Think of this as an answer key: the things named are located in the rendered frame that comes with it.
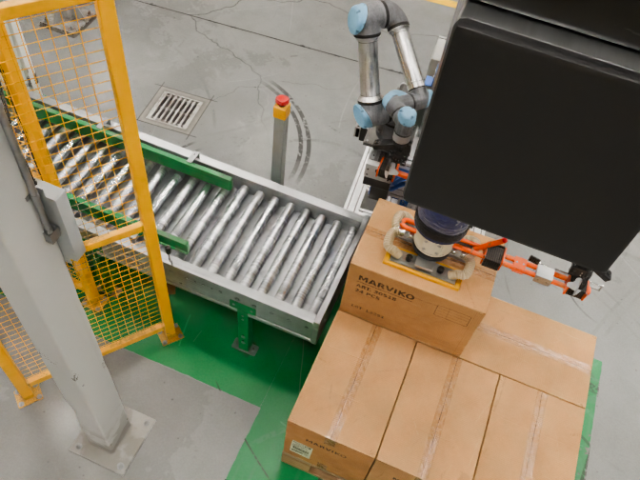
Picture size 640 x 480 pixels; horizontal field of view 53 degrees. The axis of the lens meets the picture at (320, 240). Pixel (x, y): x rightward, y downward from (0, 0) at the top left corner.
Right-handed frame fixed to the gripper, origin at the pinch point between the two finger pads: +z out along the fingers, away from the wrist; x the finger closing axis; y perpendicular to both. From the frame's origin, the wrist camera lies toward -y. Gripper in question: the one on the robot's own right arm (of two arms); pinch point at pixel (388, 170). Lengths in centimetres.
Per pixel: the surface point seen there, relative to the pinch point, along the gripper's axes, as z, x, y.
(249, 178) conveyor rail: 48, 7, -72
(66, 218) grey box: -59, -118, -71
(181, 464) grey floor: 109, -125, -45
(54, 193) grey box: -68, -117, -73
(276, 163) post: 47, 22, -63
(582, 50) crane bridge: -196, -181, 29
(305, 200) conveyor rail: 48, 6, -39
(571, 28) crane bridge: -196, -181, 29
